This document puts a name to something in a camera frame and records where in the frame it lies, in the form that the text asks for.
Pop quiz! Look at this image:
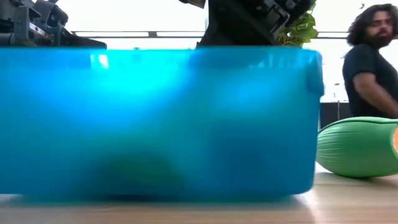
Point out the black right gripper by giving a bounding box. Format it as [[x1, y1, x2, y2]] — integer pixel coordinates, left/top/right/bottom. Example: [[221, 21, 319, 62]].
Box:
[[178, 0, 315, 47]]

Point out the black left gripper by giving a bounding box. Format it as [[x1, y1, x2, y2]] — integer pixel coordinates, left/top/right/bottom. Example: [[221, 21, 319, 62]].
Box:
[[0, 0, 108, 49]]

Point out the blue plastic tupperware box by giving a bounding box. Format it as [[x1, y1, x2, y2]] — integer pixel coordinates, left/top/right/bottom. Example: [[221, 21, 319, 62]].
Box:
[[0, 45, 325, 200]]

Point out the person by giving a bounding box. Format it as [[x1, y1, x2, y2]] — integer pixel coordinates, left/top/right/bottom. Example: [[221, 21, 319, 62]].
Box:
[[341, 2, 398, 119]]

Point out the green toy cucumber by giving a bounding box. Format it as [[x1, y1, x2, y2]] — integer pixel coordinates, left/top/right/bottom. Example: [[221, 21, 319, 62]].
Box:
[[316, 116, 398, 179]]

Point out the horizontal window frame bar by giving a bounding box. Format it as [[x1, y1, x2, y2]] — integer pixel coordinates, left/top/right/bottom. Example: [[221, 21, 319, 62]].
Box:
[[71, 30, 349, 39]]

